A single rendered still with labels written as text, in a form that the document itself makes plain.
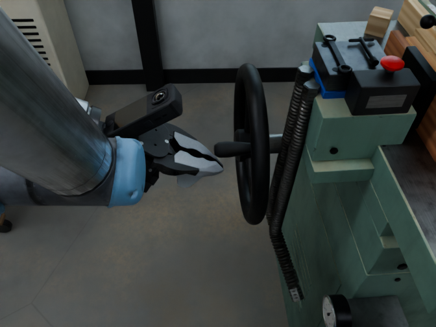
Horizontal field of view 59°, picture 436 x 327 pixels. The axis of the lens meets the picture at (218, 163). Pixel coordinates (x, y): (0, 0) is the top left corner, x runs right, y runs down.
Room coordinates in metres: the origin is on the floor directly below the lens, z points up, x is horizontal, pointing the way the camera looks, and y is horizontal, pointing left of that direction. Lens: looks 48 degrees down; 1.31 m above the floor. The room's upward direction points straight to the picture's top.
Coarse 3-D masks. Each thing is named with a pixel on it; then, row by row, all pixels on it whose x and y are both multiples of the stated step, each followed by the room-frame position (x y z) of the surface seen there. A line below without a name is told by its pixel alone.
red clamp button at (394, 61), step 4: (384, 56) 0.45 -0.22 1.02; (388, 56) 0.44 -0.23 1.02; (392, 56) 0.44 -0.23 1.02; (396, 56) 0.44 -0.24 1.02; (384, 60) 0.44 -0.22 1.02; (388, 60) 0.43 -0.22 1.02; (392, 60) 0.43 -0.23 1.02; (396, 60) 0.43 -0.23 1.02; (400, 60) 0.44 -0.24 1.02; (384, 64) 0.43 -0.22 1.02; (388, 64) 0.43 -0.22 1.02; (392, 64) 0.43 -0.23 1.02; (396, 64) 0.43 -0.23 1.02; (400, 64) 0.43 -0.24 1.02; (404, 64) 0.43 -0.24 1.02; (388, 68) 0.42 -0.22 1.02; (392, 68) 0.42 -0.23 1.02; (396, 68) 0.42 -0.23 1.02; (400, 68) 0.42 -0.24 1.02
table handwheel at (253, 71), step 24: (240, 72) 0.55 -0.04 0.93; (240, 96) 0.61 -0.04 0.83; (264, 96) 0.46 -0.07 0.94; (240, 120) 0.60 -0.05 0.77; (264, 120) 0.42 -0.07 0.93; (264, 144) 0.39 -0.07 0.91; (240, 168) 0.53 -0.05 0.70; (264, 168) 0.37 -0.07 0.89; (240, 192) 0.48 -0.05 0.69; (264, 192) 0.35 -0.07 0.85; (264, 216) 0.36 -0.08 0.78
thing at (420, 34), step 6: (420, 30) 0.66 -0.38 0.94; (426, 30) 0.66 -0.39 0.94; (420, 36) 0.65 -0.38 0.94; (426, 36) 0.64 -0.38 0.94; (432, 36) 0.64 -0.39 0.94; (420, 42) 0.64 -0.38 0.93; (426, 42) 0.63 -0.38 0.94; (432, 42) 0.62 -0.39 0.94; (426, 48) 0.62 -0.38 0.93; (432, 48) 0.60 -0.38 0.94
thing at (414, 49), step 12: (408, 48) 0.51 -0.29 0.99; (408, 60) 0.50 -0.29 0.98; (420, 60) 0.48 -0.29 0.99; (420, 72) 0.46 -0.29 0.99; (432, 72) 0.45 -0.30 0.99; (420, 84) 0.45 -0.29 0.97; (432, 84) 0.43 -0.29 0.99; (420, 96) 0.44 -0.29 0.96; (432, 96) 0.43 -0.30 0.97; (420, 108) 0.43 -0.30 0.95; (420, 120) 0.43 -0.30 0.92
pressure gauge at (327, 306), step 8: (328, 296) 0.26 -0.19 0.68; (336, 296) 0.26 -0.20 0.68; (344, 296) 0.26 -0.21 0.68; (328, 304) 0.25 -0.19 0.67; (336, 304) 0.24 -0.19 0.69; (344, 304) 0.24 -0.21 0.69; (328, 312) 0.24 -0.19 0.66; (336, 312) 0.23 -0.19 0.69; (344, 312) 0.23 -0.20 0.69; (328, 320) 0.23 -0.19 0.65; (336, 320) 0.22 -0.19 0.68; (344, 320) 0.22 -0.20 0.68
